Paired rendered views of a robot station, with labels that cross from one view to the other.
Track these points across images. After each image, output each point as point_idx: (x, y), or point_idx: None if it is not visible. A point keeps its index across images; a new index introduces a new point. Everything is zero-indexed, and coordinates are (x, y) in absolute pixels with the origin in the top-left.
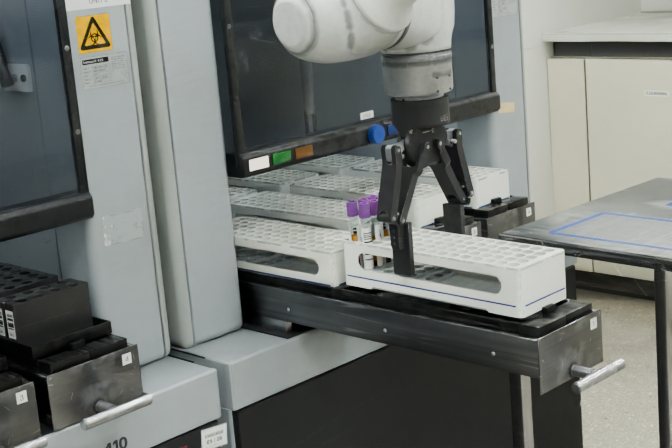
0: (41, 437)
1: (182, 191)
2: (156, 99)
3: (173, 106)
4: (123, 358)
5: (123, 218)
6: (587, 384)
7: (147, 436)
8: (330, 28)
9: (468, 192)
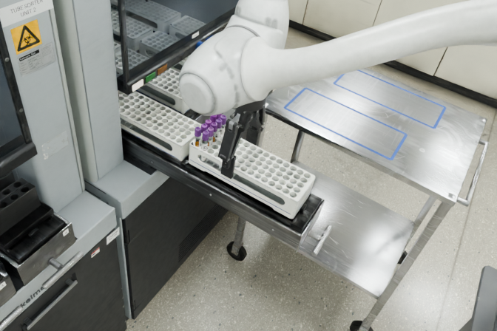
0: (18, 309)
1: (91, 111)
2: (74, 63)
3: (85, 66)
4: (63, 233)
5: (55, 140)
6: (319, 250)
7: None
8: (225, 106)
9: (262, 123)
